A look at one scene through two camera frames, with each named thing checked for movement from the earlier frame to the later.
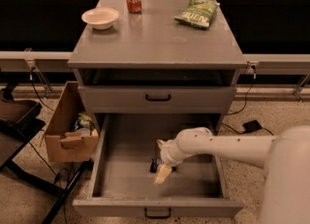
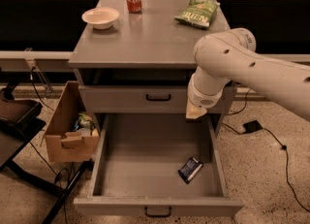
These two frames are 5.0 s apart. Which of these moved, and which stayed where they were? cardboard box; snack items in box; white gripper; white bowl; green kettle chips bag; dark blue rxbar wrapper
Moved: dark blue rxbar wrapper; white gripper
Stayed: green kettle chips bag; cardboard box; white bowl; snack items in box
